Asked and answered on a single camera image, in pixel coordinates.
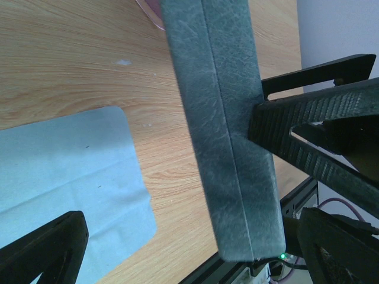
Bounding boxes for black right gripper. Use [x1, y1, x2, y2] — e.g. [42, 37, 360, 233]
[249, 54, 378, 217]

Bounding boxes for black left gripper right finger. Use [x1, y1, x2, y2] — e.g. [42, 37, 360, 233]
[297, 208, 378, 283]

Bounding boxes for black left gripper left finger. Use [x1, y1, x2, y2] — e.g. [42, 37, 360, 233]
[1, 211, 89, 283]

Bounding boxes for light blue cleaning cloth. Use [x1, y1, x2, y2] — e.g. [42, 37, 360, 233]
[1, 106, 157, 283]

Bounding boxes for grey-green glasses case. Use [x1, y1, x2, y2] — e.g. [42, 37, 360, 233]
[160, 1, 286, 262]

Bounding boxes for pink sunglasses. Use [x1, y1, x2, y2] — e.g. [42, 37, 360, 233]
[136, 0, 165, 31]

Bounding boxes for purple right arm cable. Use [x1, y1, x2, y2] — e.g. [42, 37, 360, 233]
[275, 197, 368, 284]

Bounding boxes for black front frame rail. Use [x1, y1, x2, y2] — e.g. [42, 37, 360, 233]
[177, 176, 319, 284]

